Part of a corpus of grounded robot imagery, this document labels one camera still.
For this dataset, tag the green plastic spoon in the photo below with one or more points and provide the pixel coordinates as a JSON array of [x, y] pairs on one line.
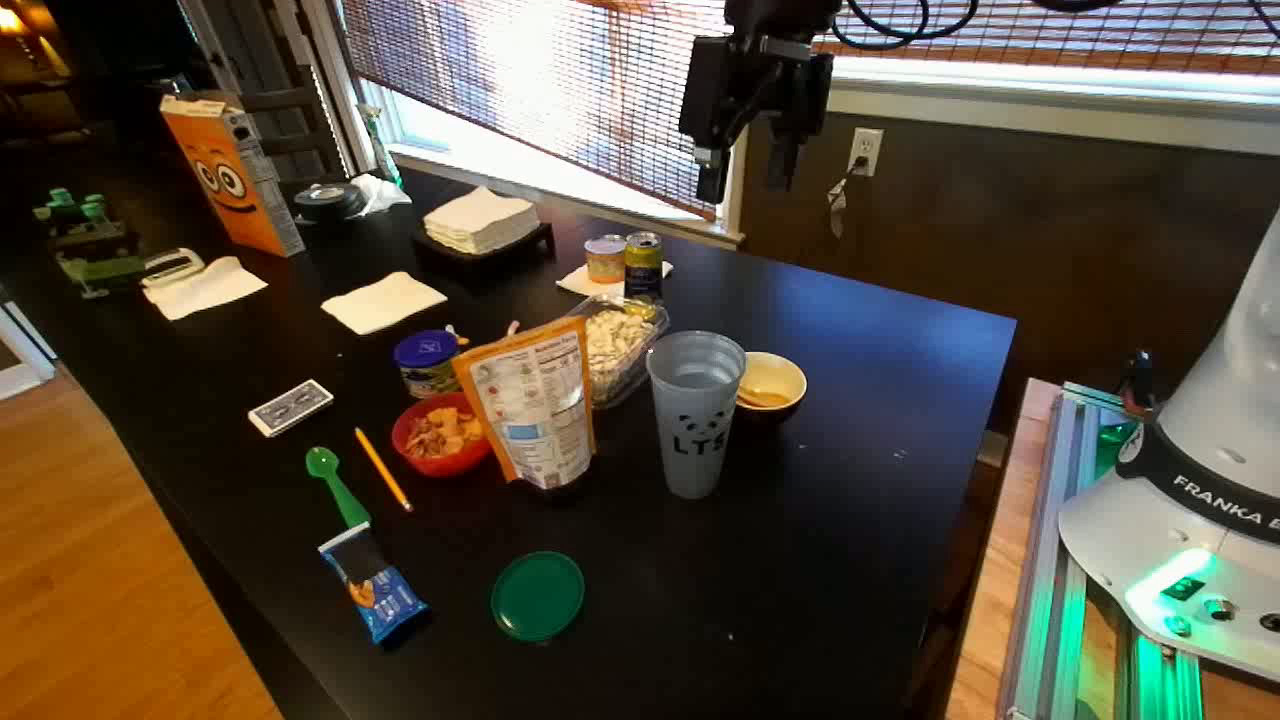
[[332, 482]]

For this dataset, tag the white framed board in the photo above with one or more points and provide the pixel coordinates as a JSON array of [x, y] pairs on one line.
[[23, 354]]

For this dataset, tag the blue snack packet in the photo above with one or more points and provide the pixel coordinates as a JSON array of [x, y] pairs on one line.
[[374, 584]]

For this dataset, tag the yellow black drink can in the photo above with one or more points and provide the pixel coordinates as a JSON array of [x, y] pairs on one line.
[[640, 264]]

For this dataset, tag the white card box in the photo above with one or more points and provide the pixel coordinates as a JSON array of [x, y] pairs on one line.
[[288, 409]]

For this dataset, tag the flat white napkin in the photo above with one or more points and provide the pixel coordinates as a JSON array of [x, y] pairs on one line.
[[382, 302], [204, 288]]

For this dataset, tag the grey panda print cup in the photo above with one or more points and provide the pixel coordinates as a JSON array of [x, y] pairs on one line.
[[694, 412]]

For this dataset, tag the blue lidded jar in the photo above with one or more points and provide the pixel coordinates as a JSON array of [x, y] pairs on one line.
[[424, 359]]

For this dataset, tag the bread piece in bowl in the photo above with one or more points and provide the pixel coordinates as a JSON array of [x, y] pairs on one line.
[[765, 380]]

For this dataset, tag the crumpled white cloth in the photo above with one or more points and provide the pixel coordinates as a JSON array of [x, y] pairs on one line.
[[385, 195]]

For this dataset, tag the round green lid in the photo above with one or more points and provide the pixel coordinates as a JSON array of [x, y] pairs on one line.
[[537, 596]]

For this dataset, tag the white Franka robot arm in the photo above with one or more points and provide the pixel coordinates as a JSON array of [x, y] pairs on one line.
[[1227, 403]]

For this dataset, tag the large woven window blind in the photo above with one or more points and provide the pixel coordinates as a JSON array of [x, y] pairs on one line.
[[533, 80]]

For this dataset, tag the white napkin under cans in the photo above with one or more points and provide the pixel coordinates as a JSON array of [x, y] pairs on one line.
[[580, 286]]

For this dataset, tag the small white bowl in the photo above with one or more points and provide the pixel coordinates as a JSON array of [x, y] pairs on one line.
[[785, 394]]

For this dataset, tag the orange white snack pouch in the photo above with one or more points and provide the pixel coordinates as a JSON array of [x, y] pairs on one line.
[[533, 407]]

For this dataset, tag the stack of white napkins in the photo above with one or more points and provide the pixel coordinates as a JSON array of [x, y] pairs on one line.
[[480, 220]]

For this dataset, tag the thin wooden stick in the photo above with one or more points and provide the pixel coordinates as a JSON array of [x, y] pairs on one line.
[[382, 470]]

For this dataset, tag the red bowl of cereal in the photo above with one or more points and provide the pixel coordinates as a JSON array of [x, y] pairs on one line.
[[442, 439]]

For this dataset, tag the grey metal stand frame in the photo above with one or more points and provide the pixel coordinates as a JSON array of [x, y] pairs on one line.
[[281, 64]]

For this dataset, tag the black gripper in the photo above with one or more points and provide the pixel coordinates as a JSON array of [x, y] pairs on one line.
[[752, 80]]

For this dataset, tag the orange cereal box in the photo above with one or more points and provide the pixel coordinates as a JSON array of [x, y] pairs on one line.
[[225, 172]]

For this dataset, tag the lit table lamp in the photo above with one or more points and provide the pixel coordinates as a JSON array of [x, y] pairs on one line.
[[23, 27]]

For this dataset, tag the clear plastic lunchbox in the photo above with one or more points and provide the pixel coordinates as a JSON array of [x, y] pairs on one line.
[[621, 347]]

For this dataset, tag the black tape roll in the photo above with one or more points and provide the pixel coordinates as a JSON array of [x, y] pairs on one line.
[[326, 202]]

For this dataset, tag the white wall outlet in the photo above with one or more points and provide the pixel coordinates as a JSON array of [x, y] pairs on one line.
[[865, 148]]

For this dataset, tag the narrow woven window blind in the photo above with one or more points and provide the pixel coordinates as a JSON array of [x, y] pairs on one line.
[[1064, 34]]

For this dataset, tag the green toy figure set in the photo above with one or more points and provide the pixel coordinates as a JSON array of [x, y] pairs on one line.
[[86, 243]]

